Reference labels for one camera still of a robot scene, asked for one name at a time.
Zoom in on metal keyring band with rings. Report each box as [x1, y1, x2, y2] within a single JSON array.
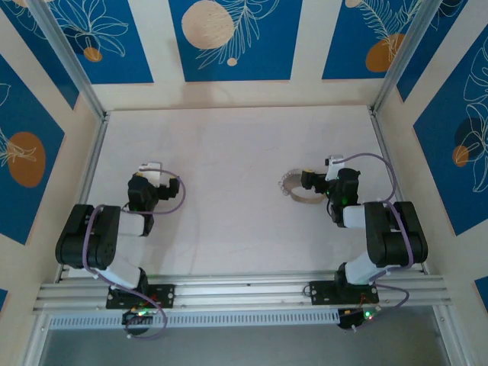
[[280, 167, 331, 205]]

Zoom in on small controller circuit board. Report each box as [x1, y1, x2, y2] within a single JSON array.
[[121, 309, 157, 327], [338, 307, 382, 332]]

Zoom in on blue panel with beige circle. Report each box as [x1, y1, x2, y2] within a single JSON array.
[[169, 0, 304, 83]]

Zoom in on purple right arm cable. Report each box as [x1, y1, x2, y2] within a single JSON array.
[[341, 152, 416, 329]]

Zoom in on blue floral wall panel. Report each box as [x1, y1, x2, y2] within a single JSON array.
[[0, 0, 80, 111], [40, 0, 155, 85], [322, 0, 424, 81], [413, 34, 488, 237], [396, 0, 488, 104], [0, 53, 66, 247]]

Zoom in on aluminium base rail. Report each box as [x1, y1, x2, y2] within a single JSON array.
[[32, 271, 454, 316]]

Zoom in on grey slotted cable duct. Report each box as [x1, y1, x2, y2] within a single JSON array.
[[47, 308, 342, 331]]

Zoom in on aluminium frame post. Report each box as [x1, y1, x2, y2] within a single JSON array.
[[28, 0, 111, 120], [371, 0, 446, 115]]

